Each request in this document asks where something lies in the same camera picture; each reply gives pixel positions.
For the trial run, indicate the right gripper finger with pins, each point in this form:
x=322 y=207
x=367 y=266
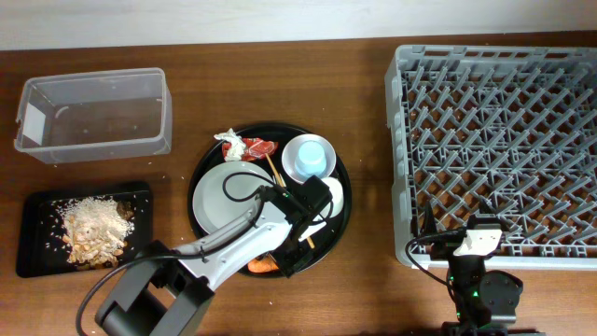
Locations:
x=485 y=214
x=429 y=220

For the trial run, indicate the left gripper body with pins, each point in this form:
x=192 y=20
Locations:
x=291 y=259

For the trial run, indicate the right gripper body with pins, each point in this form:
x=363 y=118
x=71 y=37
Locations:
x=445 y=246

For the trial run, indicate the orange carrot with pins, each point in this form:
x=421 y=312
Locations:
x=263 y=265

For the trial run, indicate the grey round plate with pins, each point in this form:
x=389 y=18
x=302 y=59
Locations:
x=211 y=207

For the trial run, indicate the red snack wrapper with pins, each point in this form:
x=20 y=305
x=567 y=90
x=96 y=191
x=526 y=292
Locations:
x=256 y=148

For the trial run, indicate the white tissue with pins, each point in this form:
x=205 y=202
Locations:
x=236 y=145

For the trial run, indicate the brown food lump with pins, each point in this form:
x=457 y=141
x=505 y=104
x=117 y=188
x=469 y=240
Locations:
x=125 y=210

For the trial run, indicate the pile of rice and shells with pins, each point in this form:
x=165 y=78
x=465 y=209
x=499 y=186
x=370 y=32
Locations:
x=91 y=232

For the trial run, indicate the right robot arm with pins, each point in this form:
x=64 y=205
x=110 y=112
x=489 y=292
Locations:
x=485 y=301

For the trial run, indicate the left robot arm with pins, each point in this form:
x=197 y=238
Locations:
x=168 y=291

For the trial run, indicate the grey dishwasher rack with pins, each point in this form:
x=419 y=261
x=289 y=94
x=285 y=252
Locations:
x=513 y=125

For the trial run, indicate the white plastic fork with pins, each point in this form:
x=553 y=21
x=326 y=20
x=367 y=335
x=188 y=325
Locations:
x=311 y=230

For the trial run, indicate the wooden chopstick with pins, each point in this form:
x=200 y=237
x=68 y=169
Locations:
x=281 y=183

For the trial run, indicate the white cup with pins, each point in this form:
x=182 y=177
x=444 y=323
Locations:
x=333 y=208

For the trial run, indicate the round black serving tray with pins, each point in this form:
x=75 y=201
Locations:
x=282 y=134

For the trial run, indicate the white bowl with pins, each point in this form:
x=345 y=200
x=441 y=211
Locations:
x=290 y=153

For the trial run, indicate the light blue cup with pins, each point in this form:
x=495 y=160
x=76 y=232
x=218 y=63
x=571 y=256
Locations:
x=311 y=159

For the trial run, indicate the black rectangular tray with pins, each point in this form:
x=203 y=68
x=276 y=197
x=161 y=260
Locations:
x=41 y=248

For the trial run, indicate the clear plastic bin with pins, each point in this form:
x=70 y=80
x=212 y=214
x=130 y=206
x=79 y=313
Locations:
x=95 y=116

